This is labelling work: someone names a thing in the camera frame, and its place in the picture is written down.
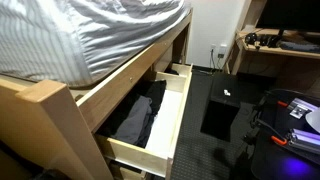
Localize grey folded garment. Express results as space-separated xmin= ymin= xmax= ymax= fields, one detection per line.
xmin=113 ymin=95 xmax=154 ymax=146

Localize black desk gadget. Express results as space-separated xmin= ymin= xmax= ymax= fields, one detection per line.
xmin=258 ymin=34 xmax=283 ymax=49

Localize low wooden drawer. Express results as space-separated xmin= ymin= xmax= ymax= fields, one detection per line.
xmin=108 ymin=159 xmax=148 ymax=180

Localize black folded garment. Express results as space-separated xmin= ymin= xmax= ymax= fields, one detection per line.
xmin=98 ymin=79 xmax=168 ymax=149

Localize dark keyboard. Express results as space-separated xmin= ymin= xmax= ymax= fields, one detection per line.
xmin=279 ymin=40 xmax=320 ymax=54

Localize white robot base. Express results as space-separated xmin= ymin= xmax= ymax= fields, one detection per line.
xmin=304 ymin=107 xmax=320 ymax=135

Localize long aluminium extrusion rail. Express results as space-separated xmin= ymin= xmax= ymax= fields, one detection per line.
xmin=287 ymin=128 xmax=320 ymax=155

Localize orange clamp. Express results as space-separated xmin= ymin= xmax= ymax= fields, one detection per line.
xmin=276 ymin=100 xmax=290 ymax=109
xmin=270 ymin=134 xmax=289 ymax=147

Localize short aluminium extrusion rail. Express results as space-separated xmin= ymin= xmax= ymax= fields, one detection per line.
xmin=286 ymin=97 xmax=320 ymax=120

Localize grey striped mattress sheet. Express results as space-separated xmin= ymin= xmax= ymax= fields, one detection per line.
xmin=0 ymin=0 xmax=192 ymax=88

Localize black box stool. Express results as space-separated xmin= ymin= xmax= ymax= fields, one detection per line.
xmin=199 ymin=73 xmax=242 ymax=143

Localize light wooden desk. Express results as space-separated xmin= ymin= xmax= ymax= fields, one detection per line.
xmin=229 ymin=28 xmax=320 ymax=76

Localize black monitor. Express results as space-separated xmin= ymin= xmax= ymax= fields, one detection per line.
xmin=255 ymin=0 xmax=320 ymax=34

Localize light wooden bed frame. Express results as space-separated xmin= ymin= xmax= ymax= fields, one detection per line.
xmin=0 ymin=8 xmax=194 ymax=180

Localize black headphones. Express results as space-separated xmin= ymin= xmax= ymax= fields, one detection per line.
xmin=244 ymin=32 xmax=259 ymax=46

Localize black wall cable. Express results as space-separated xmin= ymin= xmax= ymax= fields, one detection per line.
xmin=209 ymin=49 xmax=218 ymax=72

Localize black robot cart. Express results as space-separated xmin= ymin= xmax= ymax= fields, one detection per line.
xmin=229 ymin=88 xmax=320 ymax=180

